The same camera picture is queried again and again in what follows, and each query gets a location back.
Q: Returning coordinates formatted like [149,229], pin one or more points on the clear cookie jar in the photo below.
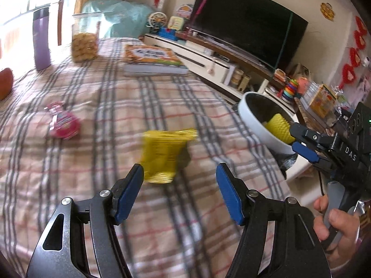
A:
[84,46]

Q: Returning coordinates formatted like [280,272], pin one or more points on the red paper wall decoration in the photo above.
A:
[355,55]

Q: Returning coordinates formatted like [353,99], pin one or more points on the toy ferris wheel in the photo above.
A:
[157,21]

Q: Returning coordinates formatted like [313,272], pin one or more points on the teal dust cover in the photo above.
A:
[124,14]

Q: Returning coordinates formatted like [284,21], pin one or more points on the orange cover book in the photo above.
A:
[150,56]

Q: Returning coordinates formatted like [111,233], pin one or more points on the plaid blanket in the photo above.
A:
[116,107]

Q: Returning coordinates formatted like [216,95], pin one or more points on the person's right hand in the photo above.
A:
[346,226]

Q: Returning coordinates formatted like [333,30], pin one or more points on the purple thermos bottle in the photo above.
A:
[42,40]

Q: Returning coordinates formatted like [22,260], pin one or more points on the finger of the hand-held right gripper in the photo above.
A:
[307,134]
[305,152]

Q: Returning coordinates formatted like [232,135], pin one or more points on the rainbow stacking rings toy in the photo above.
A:
[290,91]

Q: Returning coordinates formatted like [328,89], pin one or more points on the black television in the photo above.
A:
[246,20]

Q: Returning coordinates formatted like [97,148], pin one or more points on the orange toy box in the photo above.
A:
[321,101]

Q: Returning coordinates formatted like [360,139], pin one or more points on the yellow snack packet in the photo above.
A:
[162,156]

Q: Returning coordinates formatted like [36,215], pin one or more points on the pink snack packet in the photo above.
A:
[65,124]

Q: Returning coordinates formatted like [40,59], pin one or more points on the red apple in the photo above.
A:
[5,84]

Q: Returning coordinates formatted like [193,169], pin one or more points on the white bowl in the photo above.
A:
[255,124]

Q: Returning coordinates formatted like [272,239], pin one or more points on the glass balcony door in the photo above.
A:
[17,5]

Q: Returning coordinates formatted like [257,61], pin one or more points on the white television cabinet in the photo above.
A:
[200,63]

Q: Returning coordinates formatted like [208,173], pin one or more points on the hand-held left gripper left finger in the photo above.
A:
[127,191]

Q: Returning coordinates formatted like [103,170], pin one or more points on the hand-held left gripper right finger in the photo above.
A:
[229,191]

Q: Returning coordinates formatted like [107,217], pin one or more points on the yellow foam fruit net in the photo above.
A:
[278,127]

